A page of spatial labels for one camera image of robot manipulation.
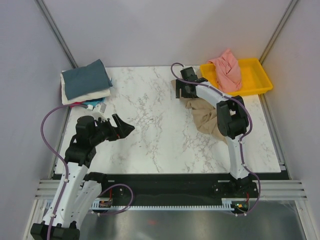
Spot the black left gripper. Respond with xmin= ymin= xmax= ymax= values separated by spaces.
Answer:
xmin=90 ymin=113 xmax=134 ymax=146

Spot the beige t shirt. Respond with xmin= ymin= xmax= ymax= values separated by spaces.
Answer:
xmin=170 ymin=72 xmax=229 ymax=145

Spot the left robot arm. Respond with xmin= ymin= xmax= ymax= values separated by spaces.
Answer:
xmin=30 ymin=113 xmax=135 ymax=240

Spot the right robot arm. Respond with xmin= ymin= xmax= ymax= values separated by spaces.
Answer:
xmin=174 ymin=67 xmax=257 ymax=197

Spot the folded cream t shirt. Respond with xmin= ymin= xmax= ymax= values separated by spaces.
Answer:
xmin=60 ymin=73 xmax=111 ymax=105

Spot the pink t shirt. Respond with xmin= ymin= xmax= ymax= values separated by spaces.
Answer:
xmin=207 ymin=48 xmax=242 ymax=93

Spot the folded red t shirt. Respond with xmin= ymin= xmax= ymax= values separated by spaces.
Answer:
xmin=69 ymin=102 xmax=85 ymax=108

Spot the folded blue-grey t shirt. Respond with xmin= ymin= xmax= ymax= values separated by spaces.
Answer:
xmin=60 ymin=59 xmax=113 ymax=101

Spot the yellow plastic bin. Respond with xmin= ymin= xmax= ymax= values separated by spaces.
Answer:
xmin=199 ymin=57 xmax=274 ymax=97

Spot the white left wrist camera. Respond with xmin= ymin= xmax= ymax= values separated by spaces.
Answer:
xmin=91 ymin=102 xmax=107 ymax=121

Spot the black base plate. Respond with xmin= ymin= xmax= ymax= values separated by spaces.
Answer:
xmin=82 ymin=170 xmax=289 ymax=207

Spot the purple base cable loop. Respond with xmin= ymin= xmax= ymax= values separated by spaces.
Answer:
xmin=91 ymin=183 xmax=134 ymax=216

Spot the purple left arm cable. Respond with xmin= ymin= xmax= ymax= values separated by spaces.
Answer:
xmin=40 ymin=103 xmax=90 ymax=240

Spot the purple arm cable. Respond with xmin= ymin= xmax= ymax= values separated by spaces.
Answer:
xmin=40 ymin=103 xmax=90 ymax=240
xmin=170 ymin=62 xmax=262 ymax=201

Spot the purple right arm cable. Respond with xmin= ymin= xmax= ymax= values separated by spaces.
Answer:
xmin=170 ymin=62 xmax=262 ymax=201

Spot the white slotted cable duct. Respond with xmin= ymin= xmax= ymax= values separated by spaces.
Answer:
xmin=89 ymin=198 xmax=250 ymax=213

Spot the left corner aluminium post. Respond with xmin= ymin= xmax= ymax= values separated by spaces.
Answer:
xmin=34 ymin=0 xmax=78 ymax=69

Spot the corner aluminium post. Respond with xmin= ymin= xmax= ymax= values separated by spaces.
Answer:
xmin=34 ymin=0 xmax=78 ymax=69
xmin=259 ymin=0 xmax=300 ymax=65

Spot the right corner aluminium post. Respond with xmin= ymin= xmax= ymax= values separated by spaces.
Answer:
xmin=259 ymin=0 xmax=300 ymax=65

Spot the aluminium frame rail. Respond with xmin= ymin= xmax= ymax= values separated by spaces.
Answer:
xmin=34 ymin=177 xmax=308 ymax=201

